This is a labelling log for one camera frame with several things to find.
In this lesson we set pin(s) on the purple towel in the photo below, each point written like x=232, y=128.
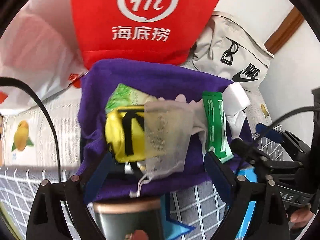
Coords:
x=97, y=85

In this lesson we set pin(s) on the beige waist bag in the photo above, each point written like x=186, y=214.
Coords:
x=225, y=42

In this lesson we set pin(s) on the dark green tin box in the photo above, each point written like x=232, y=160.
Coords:
x=125, y=220

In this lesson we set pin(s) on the white plastic shopping bag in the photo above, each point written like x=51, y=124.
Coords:
x=37, y=55

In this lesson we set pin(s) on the brown wooden door frame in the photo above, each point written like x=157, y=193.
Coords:
x=287, y=27

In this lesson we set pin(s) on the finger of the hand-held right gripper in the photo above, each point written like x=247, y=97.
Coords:
x=271, y=133
x=260, y=158

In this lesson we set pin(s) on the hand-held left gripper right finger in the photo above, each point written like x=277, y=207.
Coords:
x=220, y=177

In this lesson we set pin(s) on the light green tissue pack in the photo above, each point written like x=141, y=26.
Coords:
x=125, y=96

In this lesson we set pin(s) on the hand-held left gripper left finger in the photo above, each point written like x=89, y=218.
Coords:
x=98, y=177

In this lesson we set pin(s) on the white socks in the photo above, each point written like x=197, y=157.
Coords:
x=198, y=115

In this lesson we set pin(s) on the white tissue pack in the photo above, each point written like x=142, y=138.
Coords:
x=236, y=98

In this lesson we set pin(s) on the red paper bag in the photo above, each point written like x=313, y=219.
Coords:
x=100, y=30

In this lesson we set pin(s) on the grey checkered cloth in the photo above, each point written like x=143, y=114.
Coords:
x=192, y=205

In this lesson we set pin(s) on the blue tissue box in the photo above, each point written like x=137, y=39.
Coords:
x=248, y=180

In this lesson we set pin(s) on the person's right hand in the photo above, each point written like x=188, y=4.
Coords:
x=301, y=217

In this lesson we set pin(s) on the green wet wipe packet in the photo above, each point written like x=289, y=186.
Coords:
x=215, y=125

